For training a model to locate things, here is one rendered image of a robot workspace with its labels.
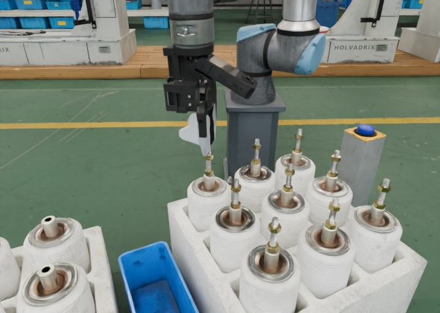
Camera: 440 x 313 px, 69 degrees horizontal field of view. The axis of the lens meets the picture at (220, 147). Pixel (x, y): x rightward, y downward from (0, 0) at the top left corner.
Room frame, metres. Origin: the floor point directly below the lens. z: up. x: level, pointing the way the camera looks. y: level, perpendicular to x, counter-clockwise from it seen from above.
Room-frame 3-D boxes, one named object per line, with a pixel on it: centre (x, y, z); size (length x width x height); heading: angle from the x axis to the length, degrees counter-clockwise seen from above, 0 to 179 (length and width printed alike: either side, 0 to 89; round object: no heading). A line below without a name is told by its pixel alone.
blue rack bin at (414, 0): (5.40, -3.01, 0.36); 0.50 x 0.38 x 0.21; 0
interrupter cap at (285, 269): (0.36, -0.08, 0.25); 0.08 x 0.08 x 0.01
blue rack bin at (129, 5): (5.25, 1.39, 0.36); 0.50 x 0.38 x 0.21; 4
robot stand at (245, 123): (1.02, -0.11, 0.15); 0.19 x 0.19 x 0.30; 2
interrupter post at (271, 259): (0.36, -0.08, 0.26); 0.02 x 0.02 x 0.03
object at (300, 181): (0.68, -0.19, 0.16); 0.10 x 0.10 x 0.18
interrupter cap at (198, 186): (0.57, 0.02, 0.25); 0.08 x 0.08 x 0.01
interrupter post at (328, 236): (0.41, -0.19, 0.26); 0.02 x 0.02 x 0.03
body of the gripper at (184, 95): (0.58, 0.05, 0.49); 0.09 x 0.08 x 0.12; 78
